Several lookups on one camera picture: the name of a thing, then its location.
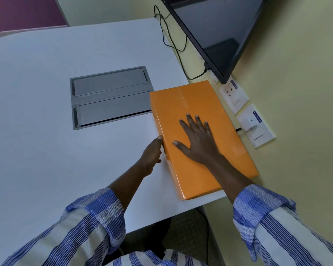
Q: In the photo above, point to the black monitor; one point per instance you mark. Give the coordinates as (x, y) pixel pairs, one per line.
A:
(219, 30)

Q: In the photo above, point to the person's right little finger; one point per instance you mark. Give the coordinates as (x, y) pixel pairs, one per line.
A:
(208, 128)

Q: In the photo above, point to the person's left forearm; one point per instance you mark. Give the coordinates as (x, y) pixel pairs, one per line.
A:
(127, 181)

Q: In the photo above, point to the person's left thumb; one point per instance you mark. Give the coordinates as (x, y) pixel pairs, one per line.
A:
(158, 148)

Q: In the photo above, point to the person's left hand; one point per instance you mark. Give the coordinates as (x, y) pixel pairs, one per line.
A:
(152, 157)

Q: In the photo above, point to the orange box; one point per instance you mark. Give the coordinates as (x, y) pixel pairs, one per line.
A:
(211, 108)

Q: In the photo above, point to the white plug adapter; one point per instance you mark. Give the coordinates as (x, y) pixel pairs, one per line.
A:
(249, 122)

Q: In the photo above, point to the person's right forearm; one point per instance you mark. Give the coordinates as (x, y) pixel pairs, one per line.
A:
(227, 177)

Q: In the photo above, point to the person's right hand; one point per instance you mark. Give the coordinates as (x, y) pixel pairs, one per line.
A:
(199, 142)

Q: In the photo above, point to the person's right thumb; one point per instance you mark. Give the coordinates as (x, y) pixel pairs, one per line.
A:
(181, 146)

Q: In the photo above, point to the striped blue white shirt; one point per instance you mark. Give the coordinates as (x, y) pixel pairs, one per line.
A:
(272, 227)

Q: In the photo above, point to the white wall socket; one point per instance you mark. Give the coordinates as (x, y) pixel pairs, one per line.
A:
(233, 95)

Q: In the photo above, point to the person's right middle finger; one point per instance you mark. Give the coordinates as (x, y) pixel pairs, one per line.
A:
(191, 123)

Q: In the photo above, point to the white socket with plug adapter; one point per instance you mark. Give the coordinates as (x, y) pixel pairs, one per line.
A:
(256, 126)

